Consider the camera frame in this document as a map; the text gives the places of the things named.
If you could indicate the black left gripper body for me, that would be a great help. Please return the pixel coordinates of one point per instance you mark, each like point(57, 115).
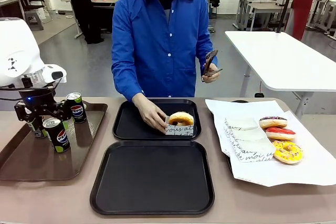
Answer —
point(36, 96)

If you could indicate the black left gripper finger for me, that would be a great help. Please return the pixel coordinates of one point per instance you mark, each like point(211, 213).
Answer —
point(21, 112)
point(61, 110)

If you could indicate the black Pepsi can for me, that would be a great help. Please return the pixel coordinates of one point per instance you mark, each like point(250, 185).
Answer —
point(76, 108)
point(58, 137)
point(39, 130)

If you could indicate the plain glazed donut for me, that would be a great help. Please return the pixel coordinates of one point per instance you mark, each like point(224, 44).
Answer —
point(174, 117)

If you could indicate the metal serving tongs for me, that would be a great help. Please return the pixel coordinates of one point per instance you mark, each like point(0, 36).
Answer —
point(210, 61)

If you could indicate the chocolate sprinkled donut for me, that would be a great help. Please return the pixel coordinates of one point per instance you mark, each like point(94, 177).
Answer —
point(273, 122)

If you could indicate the person's right forearm blue sleeve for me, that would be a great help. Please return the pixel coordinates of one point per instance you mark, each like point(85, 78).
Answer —
point(126, 85)

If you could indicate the person's left forearm blue sleeve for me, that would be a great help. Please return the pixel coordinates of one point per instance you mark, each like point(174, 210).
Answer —
point(200, 62)

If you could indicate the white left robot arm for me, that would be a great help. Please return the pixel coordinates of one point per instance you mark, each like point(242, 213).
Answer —
point(18, 51)

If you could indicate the person's right hand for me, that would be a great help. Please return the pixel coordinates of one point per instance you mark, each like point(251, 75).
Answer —
point(149, 115)

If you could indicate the person's left hand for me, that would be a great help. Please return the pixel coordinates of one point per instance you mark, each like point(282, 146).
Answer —
point(214, 77)

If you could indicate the brown plastic tray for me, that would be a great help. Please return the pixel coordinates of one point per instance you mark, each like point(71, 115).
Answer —
point(39, 161)

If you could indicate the grey step stool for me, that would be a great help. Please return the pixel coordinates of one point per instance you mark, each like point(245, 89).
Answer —
point(34, 20)

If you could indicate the small black tray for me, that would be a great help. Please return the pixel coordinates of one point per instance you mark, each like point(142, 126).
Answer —
point(136, 124)

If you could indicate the person in black clothes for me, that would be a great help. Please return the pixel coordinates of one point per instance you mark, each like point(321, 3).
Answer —
point(84, 3)

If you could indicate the person's blue shirt torso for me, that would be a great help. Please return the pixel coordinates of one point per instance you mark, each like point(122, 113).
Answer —
point(157, 51)

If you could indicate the large black tray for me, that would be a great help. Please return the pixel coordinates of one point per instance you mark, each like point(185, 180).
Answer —
point(152, 179)

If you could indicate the white script-print donut box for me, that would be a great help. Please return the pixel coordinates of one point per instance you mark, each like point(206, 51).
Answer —
point(253, 150)

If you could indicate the yellow sprinkled donut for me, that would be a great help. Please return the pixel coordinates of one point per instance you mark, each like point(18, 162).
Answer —
point(279, 154)

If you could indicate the white paper sheet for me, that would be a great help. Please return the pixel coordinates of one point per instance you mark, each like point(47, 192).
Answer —
point(275, 174)

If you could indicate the grey background work table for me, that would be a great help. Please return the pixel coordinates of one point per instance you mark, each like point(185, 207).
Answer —
point(262, 7)

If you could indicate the white rectangular table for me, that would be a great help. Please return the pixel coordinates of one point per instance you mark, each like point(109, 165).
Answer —
point(283, 56)

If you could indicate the black vertical pole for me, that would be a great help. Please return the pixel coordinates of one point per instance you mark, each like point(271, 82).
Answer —
point(286, 6)

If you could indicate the person in red dress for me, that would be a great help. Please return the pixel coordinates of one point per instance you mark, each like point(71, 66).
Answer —
point(304, 3)

